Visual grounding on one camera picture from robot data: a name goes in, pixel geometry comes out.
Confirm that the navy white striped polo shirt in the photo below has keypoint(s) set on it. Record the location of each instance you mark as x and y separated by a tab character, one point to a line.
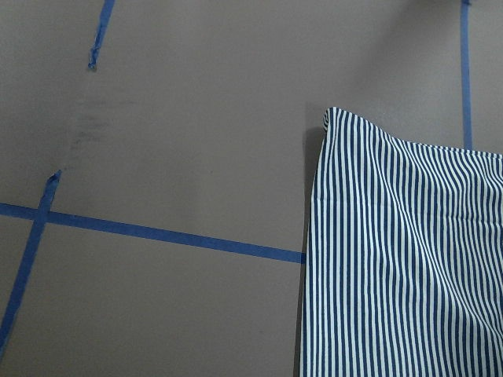
404	257

